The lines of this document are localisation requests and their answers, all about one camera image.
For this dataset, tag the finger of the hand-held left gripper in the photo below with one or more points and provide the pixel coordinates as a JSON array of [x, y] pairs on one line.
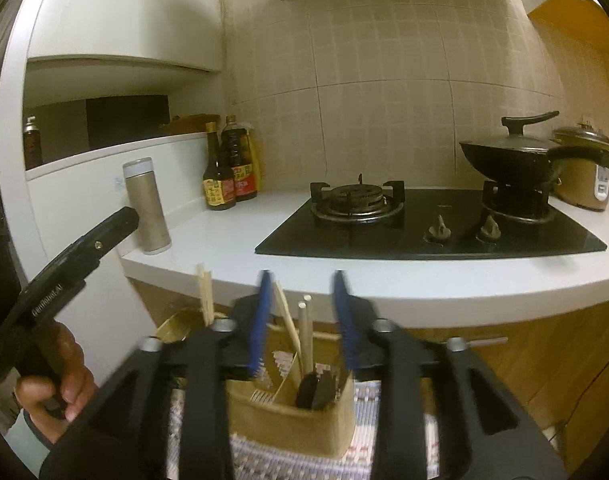
[[109, 235]]

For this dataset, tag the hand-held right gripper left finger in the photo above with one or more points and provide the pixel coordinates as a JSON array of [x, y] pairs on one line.
[[260, 330]]

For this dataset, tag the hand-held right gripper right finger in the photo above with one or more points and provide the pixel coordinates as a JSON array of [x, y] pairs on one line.
[[344, 325]]

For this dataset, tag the black spatula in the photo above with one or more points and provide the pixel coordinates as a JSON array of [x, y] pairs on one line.
[[307, 390]]

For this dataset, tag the beige utensil holder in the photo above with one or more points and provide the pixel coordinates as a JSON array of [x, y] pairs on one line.
[[284, 425]]

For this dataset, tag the person's left hand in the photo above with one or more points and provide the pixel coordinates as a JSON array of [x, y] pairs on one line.
[[74, 380]]

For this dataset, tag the wooden chopstick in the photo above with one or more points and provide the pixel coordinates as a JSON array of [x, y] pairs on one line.
[[287, 317], [202, 295], [210, 302]]

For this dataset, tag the pale chopstick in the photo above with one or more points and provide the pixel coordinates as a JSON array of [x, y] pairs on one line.
[[309, 330], [302, 340]]

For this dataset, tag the gold thermos flask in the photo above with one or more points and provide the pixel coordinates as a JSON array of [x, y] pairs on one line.
[[147, 205]]

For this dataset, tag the black kitchen utensil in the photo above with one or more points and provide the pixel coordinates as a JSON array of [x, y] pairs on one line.
[[325, 390]]

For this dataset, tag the black glass gas stove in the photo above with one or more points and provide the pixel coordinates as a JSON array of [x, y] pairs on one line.
[[384, 240]]

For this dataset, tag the brown spray can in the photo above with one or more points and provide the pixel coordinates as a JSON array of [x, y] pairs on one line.
[[33, 145]]

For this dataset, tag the yellow label sauce bottle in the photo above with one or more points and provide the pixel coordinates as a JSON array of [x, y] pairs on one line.
[[219, 190]]

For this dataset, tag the bare gas burner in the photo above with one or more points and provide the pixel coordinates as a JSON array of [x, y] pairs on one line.
[[357, 200]]

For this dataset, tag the stove knob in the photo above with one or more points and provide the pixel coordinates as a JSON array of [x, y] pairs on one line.
[[438, 232], [488, 232]]

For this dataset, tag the woven checkered mat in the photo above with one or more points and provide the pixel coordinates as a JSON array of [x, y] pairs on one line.
[[284, 467]]

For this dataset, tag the wooden cutting board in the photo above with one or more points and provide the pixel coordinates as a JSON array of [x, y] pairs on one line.
[[194, 124]]

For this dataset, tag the red label sauce bottle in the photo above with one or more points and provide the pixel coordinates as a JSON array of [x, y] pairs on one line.
[[239, 160]]

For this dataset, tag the yellow oil bottle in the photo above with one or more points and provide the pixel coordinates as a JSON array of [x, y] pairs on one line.
[[257, 160]]

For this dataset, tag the wooden base cabinet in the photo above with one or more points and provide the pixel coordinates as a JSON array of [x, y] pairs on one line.
[[534, 360]]

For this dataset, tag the gas burner under wok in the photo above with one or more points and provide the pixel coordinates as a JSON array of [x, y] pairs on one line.
[[519, 205]]

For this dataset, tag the black wok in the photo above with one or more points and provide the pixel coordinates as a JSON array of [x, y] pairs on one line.
[[504, 162]]

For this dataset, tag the gold rice cooker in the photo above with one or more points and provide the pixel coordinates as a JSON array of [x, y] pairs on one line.
[[582, 185]]

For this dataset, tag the white wall cabinet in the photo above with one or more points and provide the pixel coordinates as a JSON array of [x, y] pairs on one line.
[[124, 15]]

